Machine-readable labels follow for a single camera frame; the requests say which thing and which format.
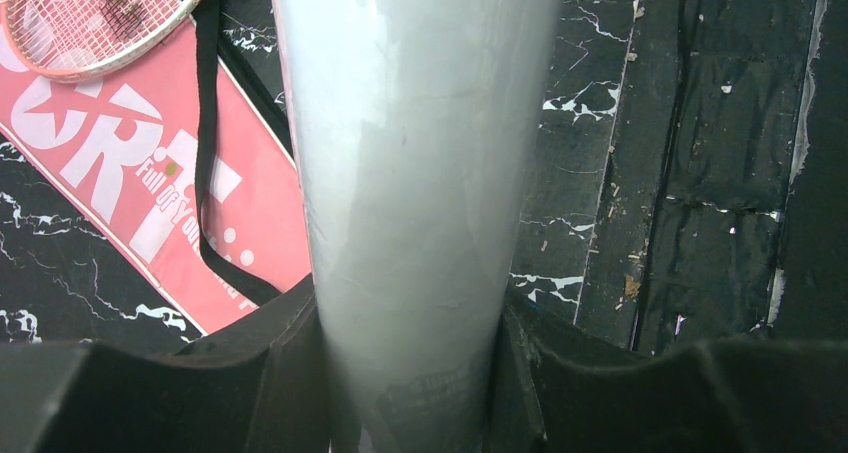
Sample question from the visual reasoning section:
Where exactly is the pink badminton racket upper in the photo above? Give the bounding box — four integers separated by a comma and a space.
1, 0, 201, 83

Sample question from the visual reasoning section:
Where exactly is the pink racket cover bag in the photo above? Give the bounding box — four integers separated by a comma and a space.
1, 20, 310, 333

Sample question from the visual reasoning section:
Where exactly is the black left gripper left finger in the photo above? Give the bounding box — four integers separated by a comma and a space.
1, 279, 330, 452

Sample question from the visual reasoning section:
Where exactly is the white shuttlecock tube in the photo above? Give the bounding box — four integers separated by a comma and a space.
272, 0, 562, 452

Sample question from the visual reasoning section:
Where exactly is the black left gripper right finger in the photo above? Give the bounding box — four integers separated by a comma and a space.
490, 289, 847, 452

